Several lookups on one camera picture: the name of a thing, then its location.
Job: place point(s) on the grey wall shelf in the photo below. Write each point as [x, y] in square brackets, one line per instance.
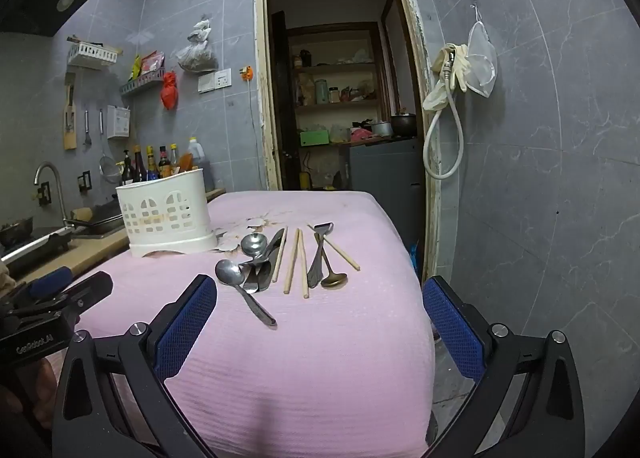
[142, 83]

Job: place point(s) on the steel table knife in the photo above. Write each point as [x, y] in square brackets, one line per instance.
[272, 250]

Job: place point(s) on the slim yellow-capped bottle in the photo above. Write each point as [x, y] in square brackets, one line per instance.
[174, 158]

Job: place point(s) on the yellow snack packet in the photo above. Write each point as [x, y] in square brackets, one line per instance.
[136, 68]

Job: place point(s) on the clear plastic bag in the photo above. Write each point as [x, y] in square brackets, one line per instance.
[197, 58]

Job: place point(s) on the steel mesh strainer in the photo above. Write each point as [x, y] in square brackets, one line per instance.
[111, 171]

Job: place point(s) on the steel pot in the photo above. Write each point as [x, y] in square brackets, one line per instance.
[381, 129]

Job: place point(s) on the green box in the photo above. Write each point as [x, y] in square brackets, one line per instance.
[315, 137]

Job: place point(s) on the beige loofah sponge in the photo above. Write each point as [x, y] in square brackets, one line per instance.
[82, 214]

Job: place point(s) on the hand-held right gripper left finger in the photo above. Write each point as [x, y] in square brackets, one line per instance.
[186, 325]

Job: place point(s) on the gold spoon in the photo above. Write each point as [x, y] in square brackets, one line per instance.
[334, 280]

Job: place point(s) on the pink table cloth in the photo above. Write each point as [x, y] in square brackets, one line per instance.
[300, 363]

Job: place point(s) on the square-headed steel spoon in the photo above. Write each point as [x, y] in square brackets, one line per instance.
[325, 228]

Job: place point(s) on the dark soy sauce bottle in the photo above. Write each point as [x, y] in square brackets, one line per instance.
[139, 168]

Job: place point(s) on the dark frying pan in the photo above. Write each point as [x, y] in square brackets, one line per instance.
[15, 233]

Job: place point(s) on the white wall socket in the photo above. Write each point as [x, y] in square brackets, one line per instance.
[223, 78]

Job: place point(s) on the black wok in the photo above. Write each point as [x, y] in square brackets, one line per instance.
[100, 220]

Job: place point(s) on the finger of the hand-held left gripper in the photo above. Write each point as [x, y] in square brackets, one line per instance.
[50, 280]
[89, 289]

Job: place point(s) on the white mesh bag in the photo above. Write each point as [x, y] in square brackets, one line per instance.
[481, 63]

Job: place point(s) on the person's left hand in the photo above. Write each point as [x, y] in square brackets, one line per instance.
[44, 388]

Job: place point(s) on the wooden chopstick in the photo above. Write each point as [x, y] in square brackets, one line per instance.
[279, 254]
[303, 268]
[292, 263]
[340, 252]

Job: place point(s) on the large oil jug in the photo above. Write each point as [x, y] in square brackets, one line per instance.
[202, 158]

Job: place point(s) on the black wall socket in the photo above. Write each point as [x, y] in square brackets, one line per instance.
[44, 193]
[84, 181]

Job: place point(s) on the white plastic utensil holder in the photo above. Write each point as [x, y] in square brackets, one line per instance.
[165, 218]

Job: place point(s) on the orange spice packet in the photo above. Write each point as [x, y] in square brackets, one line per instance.
[186, 162]

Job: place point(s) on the steel peeler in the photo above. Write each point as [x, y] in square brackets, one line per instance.
[86, 131]

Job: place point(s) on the white wall switch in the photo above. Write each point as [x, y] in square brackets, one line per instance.
[206, 83]

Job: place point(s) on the steel faucet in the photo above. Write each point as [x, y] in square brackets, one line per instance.
[59, 188]

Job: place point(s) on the large steel spoon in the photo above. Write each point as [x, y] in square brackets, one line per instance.
[229, 272]

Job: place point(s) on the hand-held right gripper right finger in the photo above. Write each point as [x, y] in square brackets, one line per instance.
[452, 330]

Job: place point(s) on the red-labelled sauce bottle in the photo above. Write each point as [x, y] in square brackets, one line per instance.
[164, 166]

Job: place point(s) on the wooden shelf unit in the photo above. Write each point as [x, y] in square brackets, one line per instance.
[335, 66]

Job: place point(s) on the black cooking pot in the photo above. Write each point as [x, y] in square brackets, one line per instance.
[403, 124]

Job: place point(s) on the yellow tool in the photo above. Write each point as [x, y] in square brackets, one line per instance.
[305, 180]

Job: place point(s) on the blue bag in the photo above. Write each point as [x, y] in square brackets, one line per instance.
[415, 255]

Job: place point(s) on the small steel spoon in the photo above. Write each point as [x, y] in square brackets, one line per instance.
[253, 243]

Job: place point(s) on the red plastic bag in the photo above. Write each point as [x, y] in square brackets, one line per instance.
[169, 93]

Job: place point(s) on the white plastic wall basket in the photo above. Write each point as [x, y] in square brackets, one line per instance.
[92, 55]

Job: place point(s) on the black pump bottle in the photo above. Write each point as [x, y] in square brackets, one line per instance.
[127, 171]

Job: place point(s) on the orange plug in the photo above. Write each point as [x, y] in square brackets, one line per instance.
[246, 72]

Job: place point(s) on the cream rubber gloves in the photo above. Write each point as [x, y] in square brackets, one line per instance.
[457, 71]

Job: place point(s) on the grey cabinet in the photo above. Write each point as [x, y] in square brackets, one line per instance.
[385, 178]

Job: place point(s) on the wooden knife holder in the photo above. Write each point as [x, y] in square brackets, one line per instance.
[70, 128]

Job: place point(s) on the white wall box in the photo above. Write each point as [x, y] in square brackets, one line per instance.
[119, 122]

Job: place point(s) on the yellow-capped sauce bottle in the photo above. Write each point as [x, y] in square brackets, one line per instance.
[152, 166]

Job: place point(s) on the red snack packet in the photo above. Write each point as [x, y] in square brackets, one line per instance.
[152, 63]

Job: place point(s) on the wooden door frame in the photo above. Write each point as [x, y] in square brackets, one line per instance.
[259, 88]

